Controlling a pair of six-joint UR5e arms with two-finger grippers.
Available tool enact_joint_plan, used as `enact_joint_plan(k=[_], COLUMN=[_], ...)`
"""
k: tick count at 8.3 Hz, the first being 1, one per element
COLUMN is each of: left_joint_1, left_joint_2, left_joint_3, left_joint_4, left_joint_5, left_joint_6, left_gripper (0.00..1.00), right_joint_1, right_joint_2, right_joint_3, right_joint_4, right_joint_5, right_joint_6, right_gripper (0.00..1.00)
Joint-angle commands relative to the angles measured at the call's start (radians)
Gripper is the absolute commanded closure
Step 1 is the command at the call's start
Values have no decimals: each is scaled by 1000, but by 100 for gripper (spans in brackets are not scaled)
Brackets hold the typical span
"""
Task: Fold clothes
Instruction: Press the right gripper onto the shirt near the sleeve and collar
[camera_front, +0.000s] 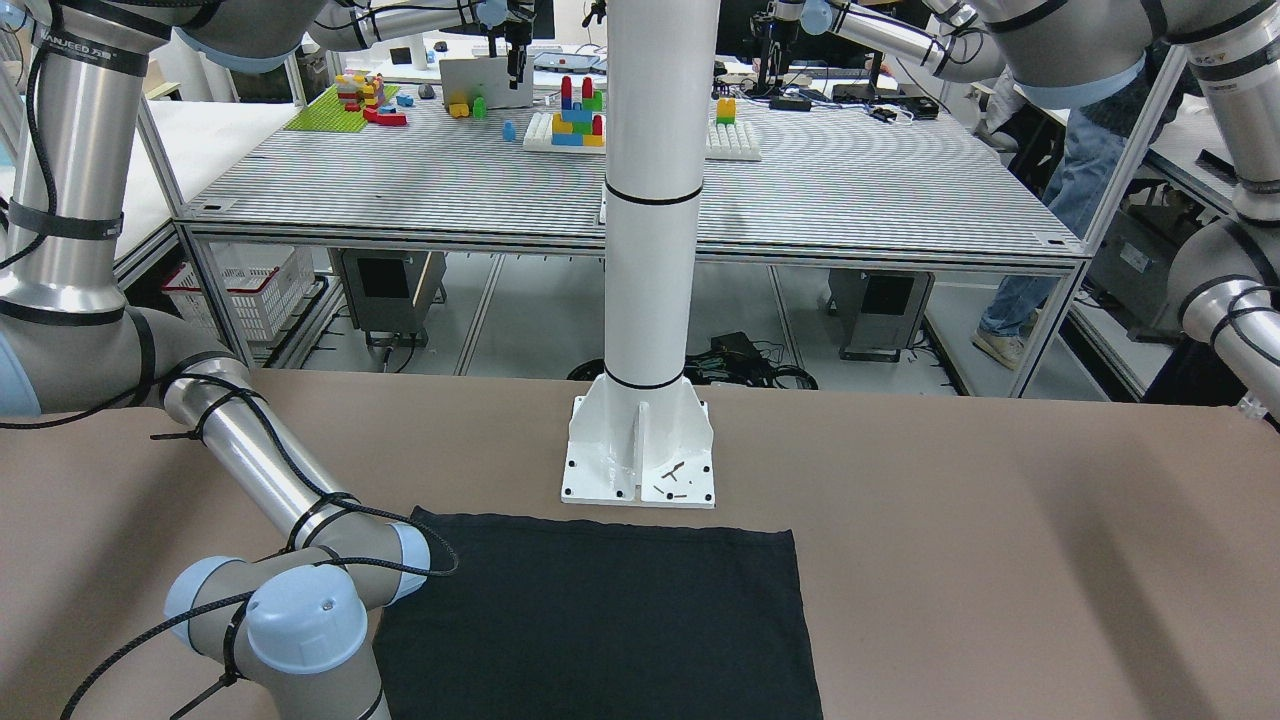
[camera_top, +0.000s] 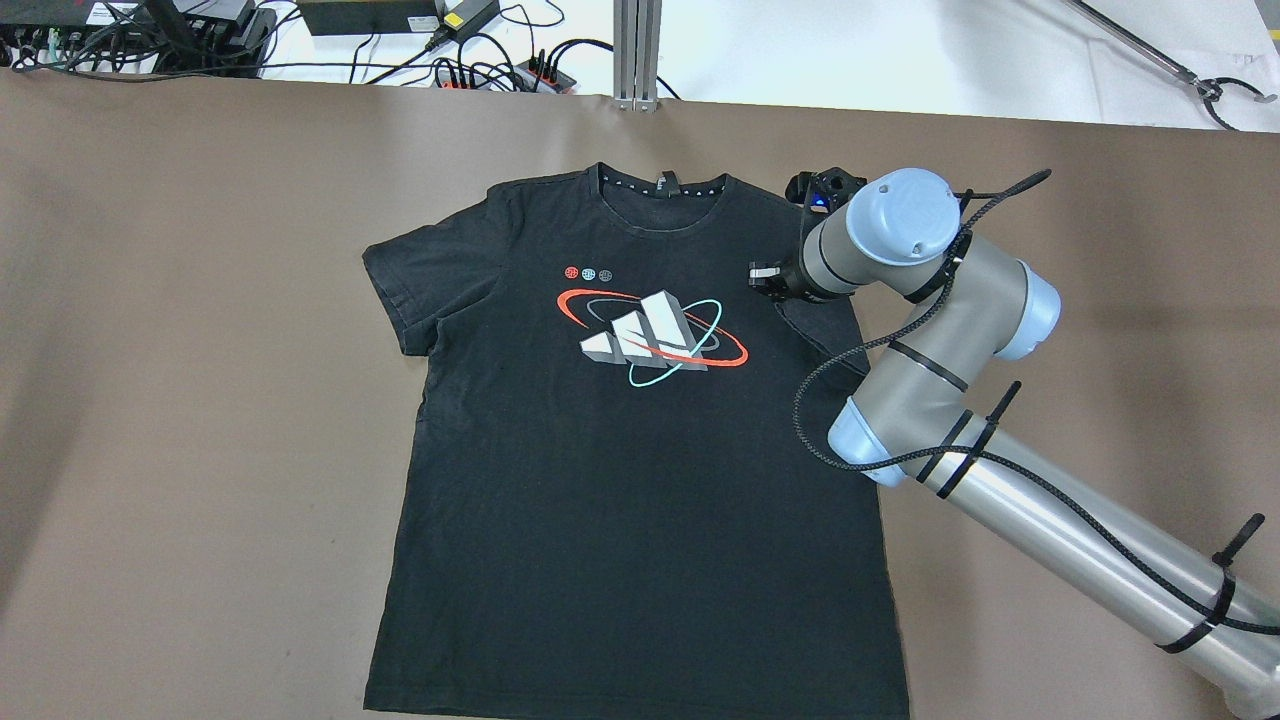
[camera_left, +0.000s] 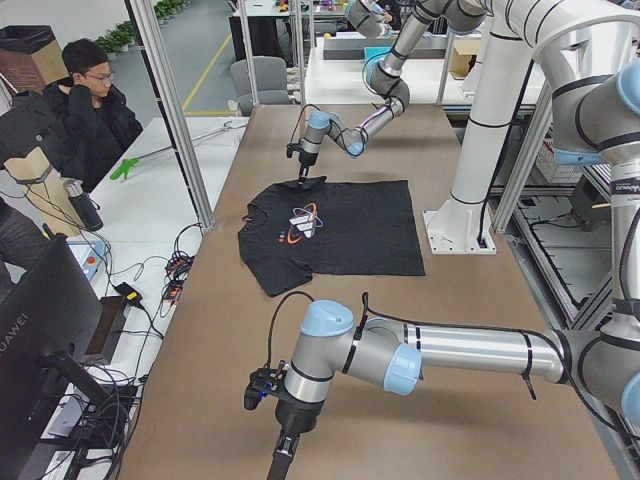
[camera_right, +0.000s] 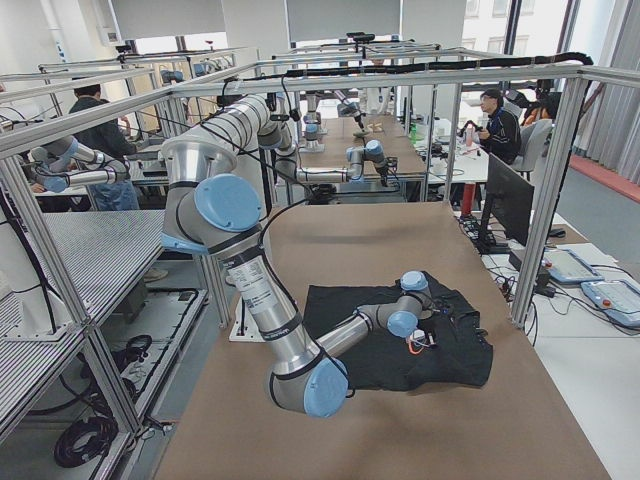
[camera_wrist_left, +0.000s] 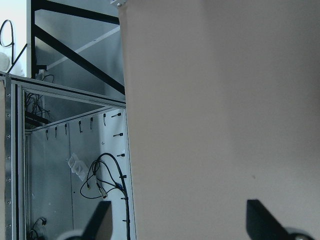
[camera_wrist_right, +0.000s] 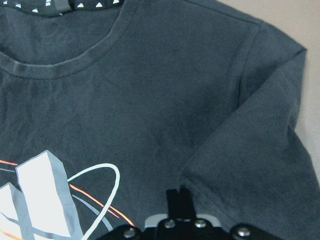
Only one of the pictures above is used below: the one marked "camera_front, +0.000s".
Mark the black graphic t-shirt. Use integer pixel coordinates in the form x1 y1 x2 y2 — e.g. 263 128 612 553
372 509 823 719

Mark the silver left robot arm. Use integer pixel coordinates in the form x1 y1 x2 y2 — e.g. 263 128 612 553
774 1 1277 416

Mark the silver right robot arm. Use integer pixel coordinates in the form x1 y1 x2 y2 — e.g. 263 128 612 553
3 1 445 719

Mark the white block base with bricks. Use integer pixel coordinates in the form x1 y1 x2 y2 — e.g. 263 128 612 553
522 76 605 155

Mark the white plastic basket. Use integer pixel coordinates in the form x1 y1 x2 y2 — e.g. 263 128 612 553
161 245 315 343

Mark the green lego baseplate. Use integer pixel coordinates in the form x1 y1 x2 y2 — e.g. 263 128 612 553
283 85 408 133

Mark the person in dark jacket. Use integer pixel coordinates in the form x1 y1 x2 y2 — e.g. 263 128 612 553
972 42 1170 370

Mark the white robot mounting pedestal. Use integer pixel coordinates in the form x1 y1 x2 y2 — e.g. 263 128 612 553
559 1 721 509

